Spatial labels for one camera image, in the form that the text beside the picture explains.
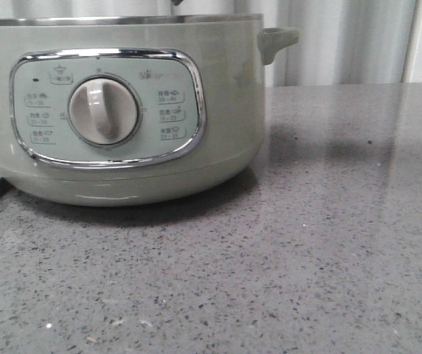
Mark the grey timer knob on pot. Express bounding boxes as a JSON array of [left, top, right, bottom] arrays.
[[68, 76, 140, 146]]

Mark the pale green electric cooking pot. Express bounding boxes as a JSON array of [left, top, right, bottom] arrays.
[[0, 14, 300, 207]]

